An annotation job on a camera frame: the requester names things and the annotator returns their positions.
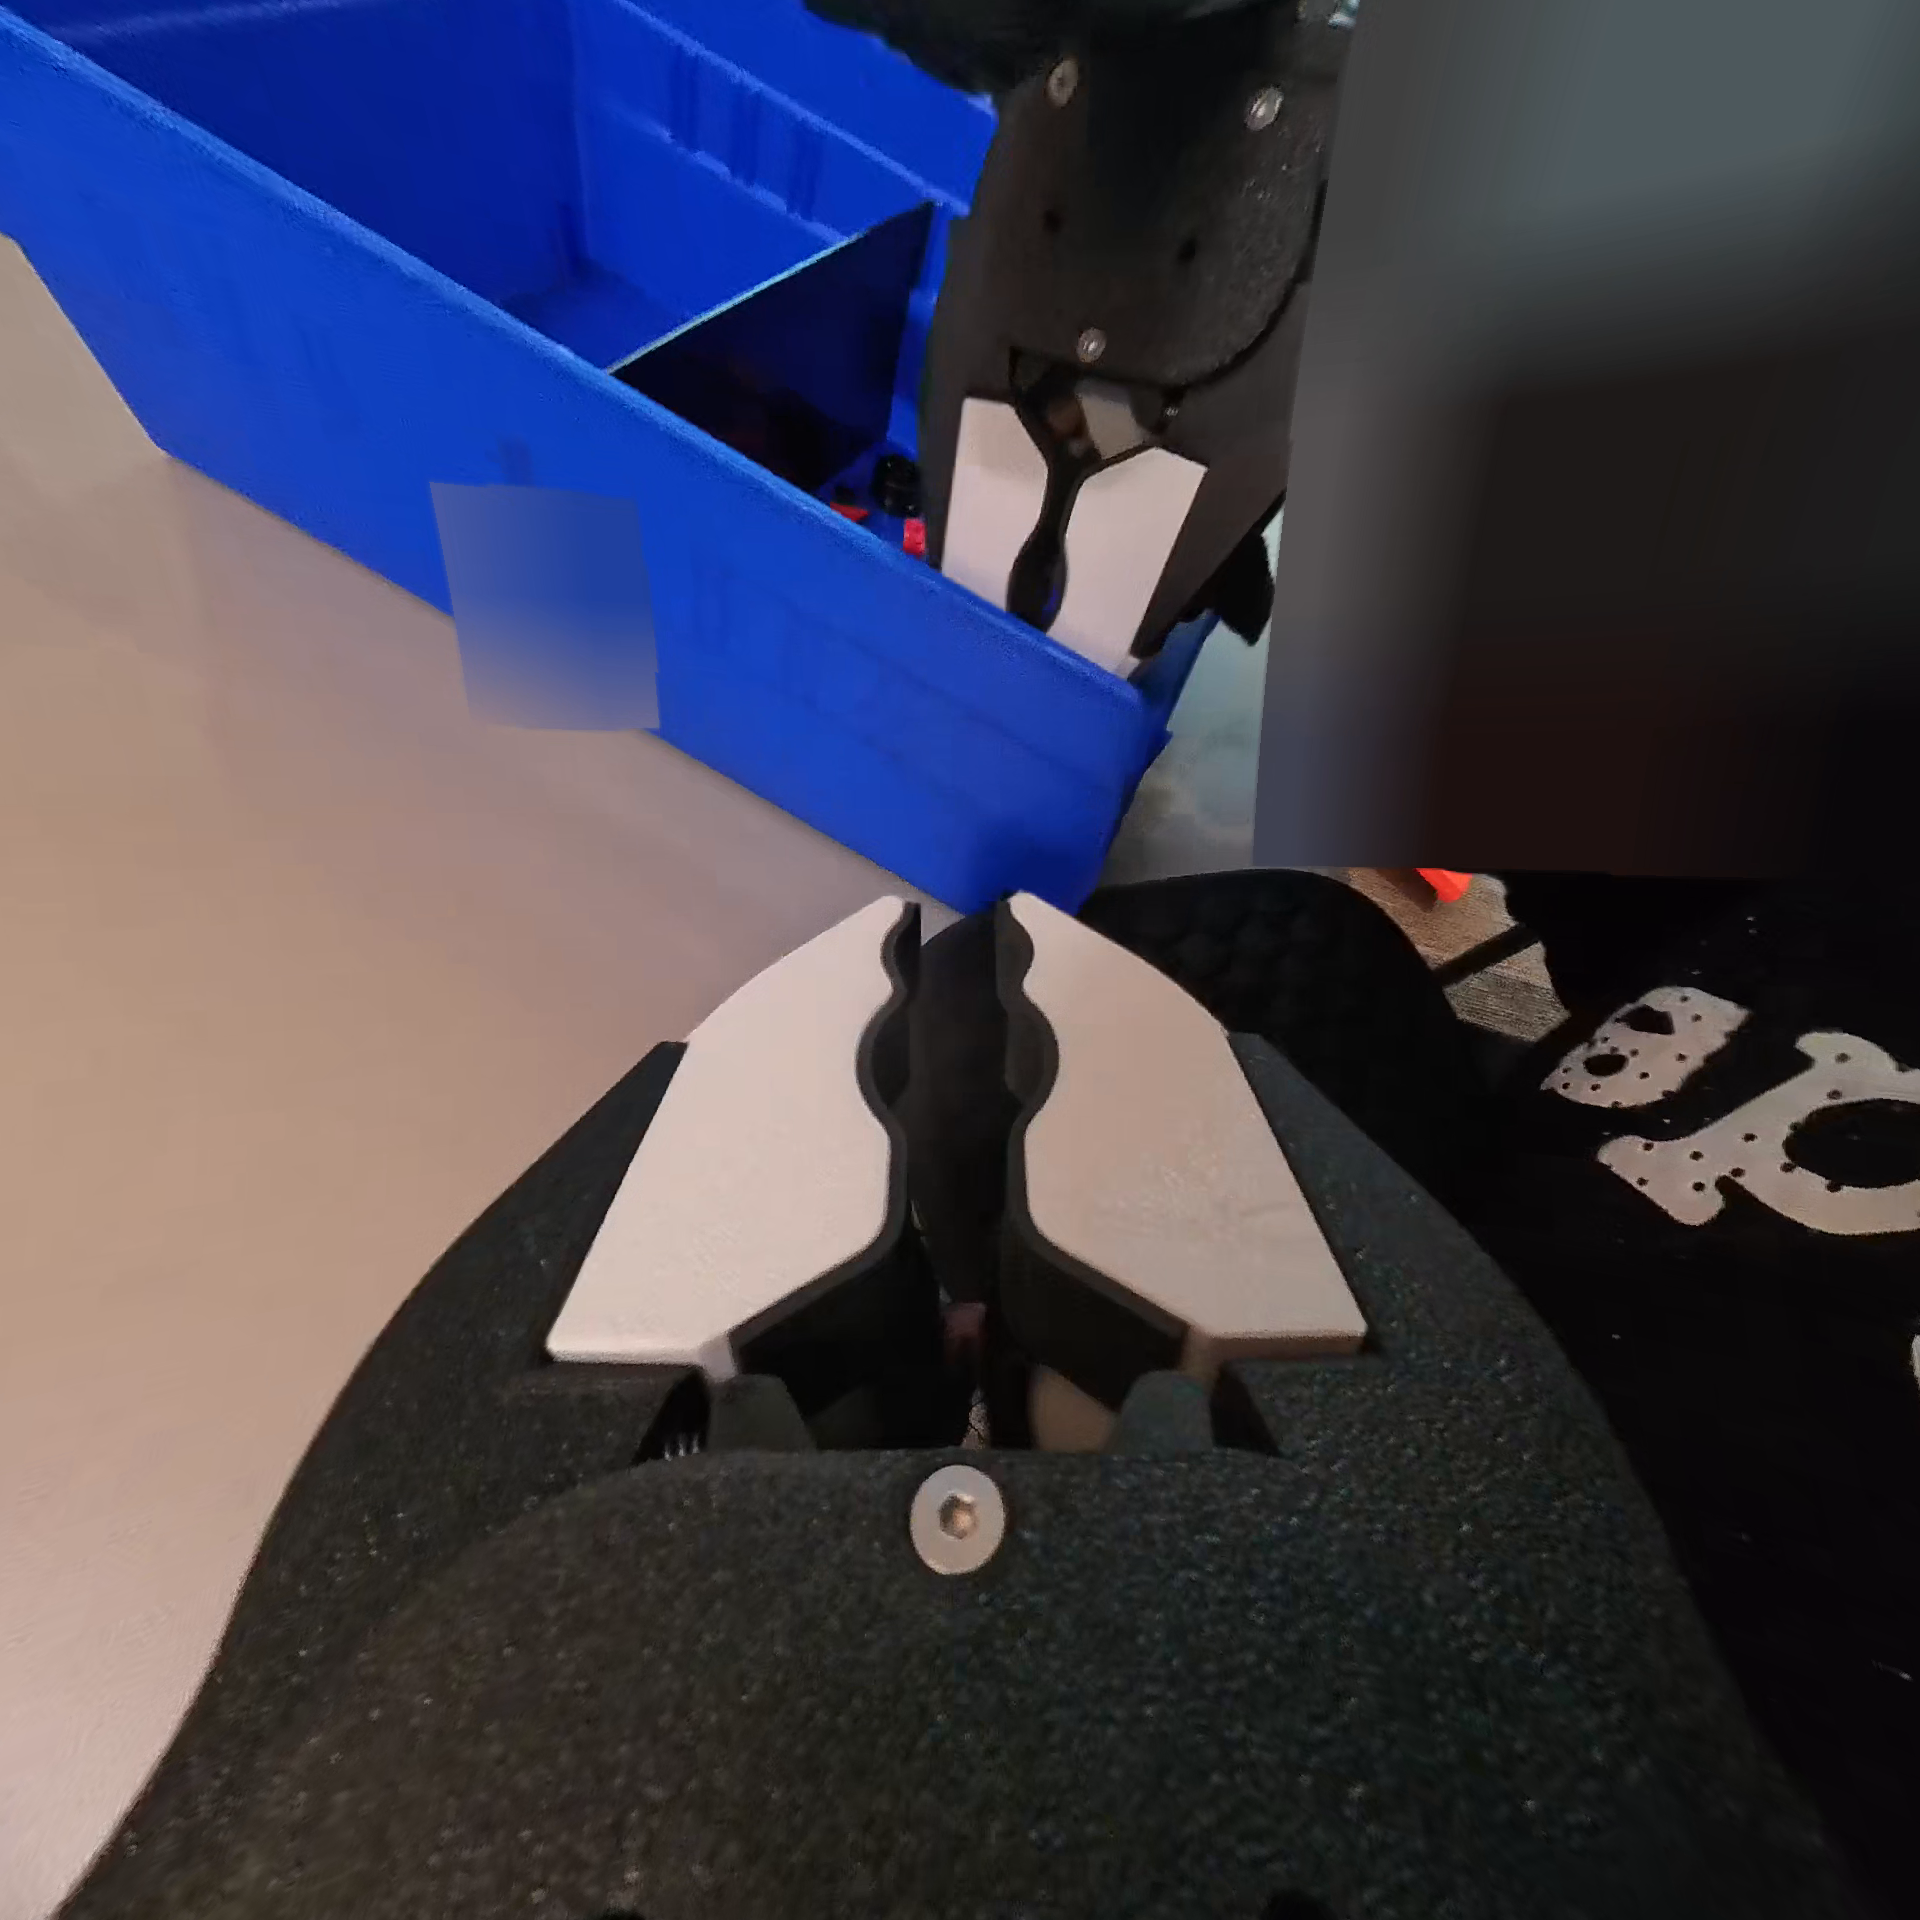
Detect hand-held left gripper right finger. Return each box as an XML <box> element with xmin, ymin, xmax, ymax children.
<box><xmin>994</xmin><ymin>891</ymin><xmax>1371</xmax><ymax>1375</ymax></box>

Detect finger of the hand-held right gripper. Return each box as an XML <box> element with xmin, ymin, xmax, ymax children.
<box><xmin>1050</xmin><ymin>377</ymin><xmax>1211</xmax><ymax>673</ymax></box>
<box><xmin>938</xmin><ymin>391</ymin><xmax>1069</xmax><ymax>628</ymax></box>

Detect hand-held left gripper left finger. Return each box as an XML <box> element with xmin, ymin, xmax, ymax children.
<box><xmin>543</xmin><ymin>894</ymin><xmax>919</xmax><ymax>1385</ymax></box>

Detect small lego pieces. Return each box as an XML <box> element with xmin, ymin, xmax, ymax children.
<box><xmin>816</xmin><ymin>450</ymin><xmax>930</xmax><ymax>563</ymax></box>

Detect blue plastic bin with divider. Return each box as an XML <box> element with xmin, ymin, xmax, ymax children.
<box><xmin>0</xmin><ymin>0</ymin><xmax>1174</xmax><ymax>919</ymax></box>

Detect black bin divider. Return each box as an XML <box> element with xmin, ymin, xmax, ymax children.
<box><xmin>612</xmin><ymin>200</ymin><xmax>938</xmax><ymax>504</ymax></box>

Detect black chair armrest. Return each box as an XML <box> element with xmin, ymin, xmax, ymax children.
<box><xmin>1078</xmin><ymin>871</ymin><xmax>1478</xmax><ymax>1186</ymax></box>

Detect person's black clothing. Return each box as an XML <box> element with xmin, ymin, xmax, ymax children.
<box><xmin>1476</xmin><ymin>871</ymin><xmax>1920</xmax><ymax>1920</ymax></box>

